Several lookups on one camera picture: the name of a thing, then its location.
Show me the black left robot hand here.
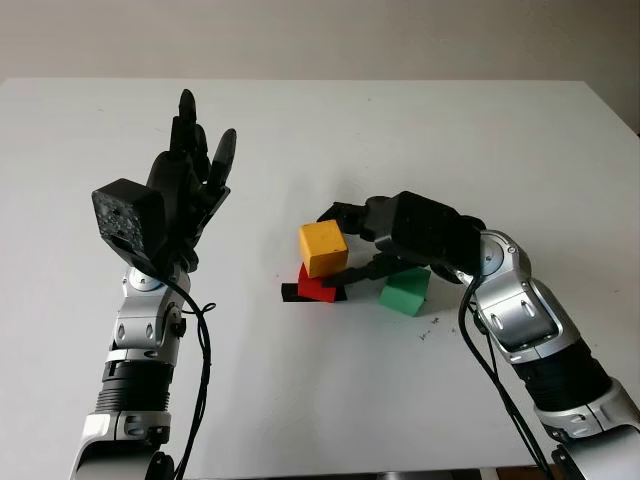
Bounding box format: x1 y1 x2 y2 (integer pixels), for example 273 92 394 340
144 88 239 272

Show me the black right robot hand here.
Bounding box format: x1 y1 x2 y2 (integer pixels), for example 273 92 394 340
315 193 474 290

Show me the yellow wooden block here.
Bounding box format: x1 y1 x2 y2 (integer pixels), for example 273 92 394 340
298 219 349 278

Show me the green wooden block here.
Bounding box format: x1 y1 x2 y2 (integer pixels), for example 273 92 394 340
378 267 432 318

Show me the red wooden block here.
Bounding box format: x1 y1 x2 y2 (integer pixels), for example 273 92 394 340
297 264 347 304

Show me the black tape strip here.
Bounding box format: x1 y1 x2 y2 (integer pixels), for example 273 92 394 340
280 282 348 303

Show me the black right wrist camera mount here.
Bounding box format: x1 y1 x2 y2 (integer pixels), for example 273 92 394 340
392 191 485 270

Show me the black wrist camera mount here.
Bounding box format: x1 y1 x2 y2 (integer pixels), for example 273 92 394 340
91 177 167 274
392 191 485 270

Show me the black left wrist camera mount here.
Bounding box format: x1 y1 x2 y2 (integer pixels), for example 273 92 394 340
91 177 167 274

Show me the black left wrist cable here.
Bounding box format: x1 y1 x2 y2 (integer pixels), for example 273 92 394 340
162 277 219 480

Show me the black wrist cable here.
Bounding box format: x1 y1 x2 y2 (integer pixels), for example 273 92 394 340
162 277 219 480
458 278 557 480

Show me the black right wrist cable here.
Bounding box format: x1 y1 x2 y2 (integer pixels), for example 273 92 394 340
458 278 557 480

